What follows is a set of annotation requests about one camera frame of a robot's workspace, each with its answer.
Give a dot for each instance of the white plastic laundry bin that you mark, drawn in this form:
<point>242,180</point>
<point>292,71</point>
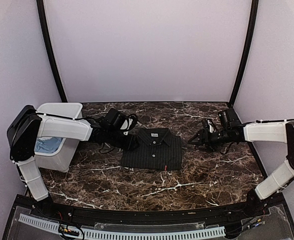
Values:
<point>61,159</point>

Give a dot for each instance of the black frame post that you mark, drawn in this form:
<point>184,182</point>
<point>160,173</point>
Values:
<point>245,52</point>
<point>49,50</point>

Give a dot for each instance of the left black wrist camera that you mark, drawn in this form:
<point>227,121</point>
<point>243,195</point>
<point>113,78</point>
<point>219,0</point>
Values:
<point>114,119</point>

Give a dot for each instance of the right black frame post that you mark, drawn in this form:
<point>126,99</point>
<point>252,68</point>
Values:
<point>245,52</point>

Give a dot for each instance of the black pinstriped shirt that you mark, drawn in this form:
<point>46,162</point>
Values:
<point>159,149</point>

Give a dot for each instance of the light blue garment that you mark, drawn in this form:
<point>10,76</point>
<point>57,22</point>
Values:
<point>47,145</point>

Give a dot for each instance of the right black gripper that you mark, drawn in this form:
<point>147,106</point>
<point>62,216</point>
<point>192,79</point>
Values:
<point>202,133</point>

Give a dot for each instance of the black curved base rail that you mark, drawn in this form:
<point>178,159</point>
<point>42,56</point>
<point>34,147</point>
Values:
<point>266,220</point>

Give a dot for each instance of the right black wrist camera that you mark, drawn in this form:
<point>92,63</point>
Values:
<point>229,118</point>

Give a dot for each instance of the left black frame post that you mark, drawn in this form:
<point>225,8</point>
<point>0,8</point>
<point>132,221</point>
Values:
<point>49,50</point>

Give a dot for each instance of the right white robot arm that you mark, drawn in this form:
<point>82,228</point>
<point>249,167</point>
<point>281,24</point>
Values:
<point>280,131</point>

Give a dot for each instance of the white slotted cable duct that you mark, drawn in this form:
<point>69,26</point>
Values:
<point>93,234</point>

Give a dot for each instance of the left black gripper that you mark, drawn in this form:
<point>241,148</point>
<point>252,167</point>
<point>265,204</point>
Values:
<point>127,145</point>

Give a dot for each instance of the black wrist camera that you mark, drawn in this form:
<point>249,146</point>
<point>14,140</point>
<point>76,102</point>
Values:
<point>229,118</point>
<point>114,119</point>

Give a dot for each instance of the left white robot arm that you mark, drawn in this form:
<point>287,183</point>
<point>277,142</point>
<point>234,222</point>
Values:
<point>22,134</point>

